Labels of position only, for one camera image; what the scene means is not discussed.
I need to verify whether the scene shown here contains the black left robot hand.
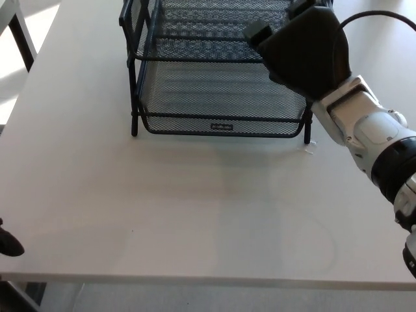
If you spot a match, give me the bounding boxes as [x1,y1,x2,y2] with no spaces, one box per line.
[0,217,26,258]

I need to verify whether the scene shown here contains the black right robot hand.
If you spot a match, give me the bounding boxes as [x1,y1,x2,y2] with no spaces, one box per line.
[244,0,354,101]

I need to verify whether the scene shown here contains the black mesh drawer tray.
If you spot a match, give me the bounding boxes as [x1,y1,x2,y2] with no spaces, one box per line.
[119,0,295,63]

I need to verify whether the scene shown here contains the black mesh labelled bottom tray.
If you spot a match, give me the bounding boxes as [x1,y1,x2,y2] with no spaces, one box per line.
[138,60,308,139]

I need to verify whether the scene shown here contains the white side table black legs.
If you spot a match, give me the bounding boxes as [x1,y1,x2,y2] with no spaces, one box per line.
[0,0,37,73]

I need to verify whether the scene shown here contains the dark frame under desk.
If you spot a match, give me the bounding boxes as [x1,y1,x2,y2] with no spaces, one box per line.
[0,279,48,312]

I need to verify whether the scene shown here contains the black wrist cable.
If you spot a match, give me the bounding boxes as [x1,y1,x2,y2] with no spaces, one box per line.
[337,10,416,34]

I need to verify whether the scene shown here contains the black metal tray rack frame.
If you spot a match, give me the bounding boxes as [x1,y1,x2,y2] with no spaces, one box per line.
[118,0,313,144]

